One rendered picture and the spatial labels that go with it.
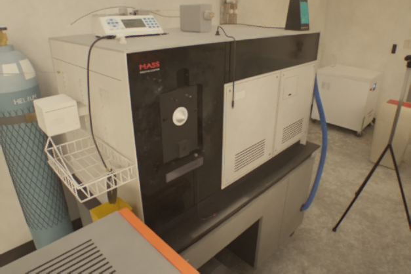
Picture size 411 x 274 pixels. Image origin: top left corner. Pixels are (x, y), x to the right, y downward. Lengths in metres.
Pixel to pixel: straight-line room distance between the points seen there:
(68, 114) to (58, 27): 0.92
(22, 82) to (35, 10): 0.53
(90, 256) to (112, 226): 0.08
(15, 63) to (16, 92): 0.13
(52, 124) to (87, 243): 0.55
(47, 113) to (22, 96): 0.47
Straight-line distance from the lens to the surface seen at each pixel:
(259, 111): 1.28
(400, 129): 3.28
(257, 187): 1.40
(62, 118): 1.06
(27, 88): 1.50
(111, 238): 0.60
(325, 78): 4.04
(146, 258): 0.55
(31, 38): 1.85
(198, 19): 1.29
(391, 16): 4.44
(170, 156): 0.96
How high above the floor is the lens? 1.54
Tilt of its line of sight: 22 degrees down
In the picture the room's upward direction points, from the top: straight up
